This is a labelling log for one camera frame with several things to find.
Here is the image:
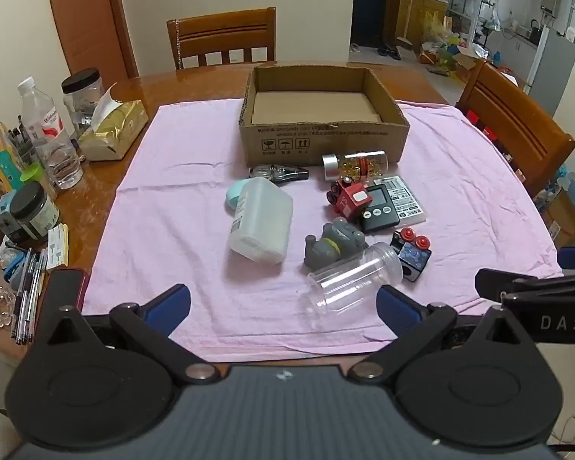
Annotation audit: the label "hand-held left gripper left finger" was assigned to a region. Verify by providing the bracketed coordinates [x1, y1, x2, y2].
[41, 284, 220, 386]

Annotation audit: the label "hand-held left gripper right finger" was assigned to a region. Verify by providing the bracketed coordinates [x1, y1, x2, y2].
[349, 285, 537, 386]

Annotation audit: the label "clear plastic jar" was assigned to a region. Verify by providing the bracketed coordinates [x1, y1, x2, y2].
[307, 242, 403, 315]

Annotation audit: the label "blue black toy car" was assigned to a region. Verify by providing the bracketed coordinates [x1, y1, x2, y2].
[391, 229, 432, 283]

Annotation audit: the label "white plastic bottle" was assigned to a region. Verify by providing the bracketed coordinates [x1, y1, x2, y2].
[228, 177, 294, 265]

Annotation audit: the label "teal round case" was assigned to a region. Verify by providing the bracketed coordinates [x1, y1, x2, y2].
[225, 179, 248, 214]

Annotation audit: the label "brown cardboard box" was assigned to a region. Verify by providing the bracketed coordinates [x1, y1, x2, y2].
[542, 187, 575, 251]

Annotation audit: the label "pink towel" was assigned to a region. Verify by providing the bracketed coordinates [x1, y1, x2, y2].
[82, 98, 565, 362]

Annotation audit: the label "black red-edged case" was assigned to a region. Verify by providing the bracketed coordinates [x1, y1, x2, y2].
[43, 268, 90, 314]

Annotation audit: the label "black digital timer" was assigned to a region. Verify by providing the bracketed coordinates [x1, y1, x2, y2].
[360, 185, 401, 234]

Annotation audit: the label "red toy train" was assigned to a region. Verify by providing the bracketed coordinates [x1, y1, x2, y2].
[326, 177, 370, 222]

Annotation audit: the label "stack of small cards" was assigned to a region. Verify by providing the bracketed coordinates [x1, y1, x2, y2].
[47, 223, 70, 267]

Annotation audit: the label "bunch of pens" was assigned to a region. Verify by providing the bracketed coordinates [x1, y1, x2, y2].
[10, 248, 49, 345]

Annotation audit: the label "wooden chair dark stripes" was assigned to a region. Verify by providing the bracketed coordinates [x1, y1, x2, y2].
[455, 59, 575, 198]

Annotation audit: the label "gold-filled glass bottle silver cap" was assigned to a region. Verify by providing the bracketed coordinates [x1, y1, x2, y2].
[322, 151, 389, 181]

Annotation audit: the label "dark jar black lid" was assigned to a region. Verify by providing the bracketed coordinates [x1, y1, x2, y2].
[9, 181, 61, 241]

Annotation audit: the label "clear black tape dispenser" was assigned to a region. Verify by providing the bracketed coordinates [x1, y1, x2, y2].
[248, 164, 310, 187]

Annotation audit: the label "gold tissue pack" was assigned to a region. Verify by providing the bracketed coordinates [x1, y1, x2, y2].
[78, 83, 149, 161]

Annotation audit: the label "blue pencil sharpener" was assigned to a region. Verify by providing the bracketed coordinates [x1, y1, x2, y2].
[0, 195, 19, 243]

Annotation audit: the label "grey refrigerator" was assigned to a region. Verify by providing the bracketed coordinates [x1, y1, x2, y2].
[528, 26, 575, 117]

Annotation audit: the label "green cup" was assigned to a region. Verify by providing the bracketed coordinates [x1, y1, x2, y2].
[20, 162, 47, 189]

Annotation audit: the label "clear plastic water bottle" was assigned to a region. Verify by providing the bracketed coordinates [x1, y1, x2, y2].
[18, 77, 84, 190]

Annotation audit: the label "clear jar black lid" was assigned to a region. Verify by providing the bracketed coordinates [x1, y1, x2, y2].
[61, 69, 102, 128]

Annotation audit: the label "clear bag of pens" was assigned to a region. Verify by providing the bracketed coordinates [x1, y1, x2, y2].
[0, 116, 35, 169]

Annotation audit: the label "yellow plastic bag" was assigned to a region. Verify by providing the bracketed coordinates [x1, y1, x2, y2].
[420, 10, 448, 46]

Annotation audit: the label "wooden chair slatted back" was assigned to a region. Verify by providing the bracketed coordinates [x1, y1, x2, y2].
[167, 7, 277, 71]

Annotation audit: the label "wooden cabinet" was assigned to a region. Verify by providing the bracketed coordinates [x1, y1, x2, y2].
[395, 0, 449, 49]

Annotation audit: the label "metal shelf rack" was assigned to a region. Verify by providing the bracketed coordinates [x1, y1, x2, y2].
[447, 0, 485, 45]

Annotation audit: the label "wooden door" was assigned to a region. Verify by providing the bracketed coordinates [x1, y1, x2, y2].
[43, 0, 139, 80]

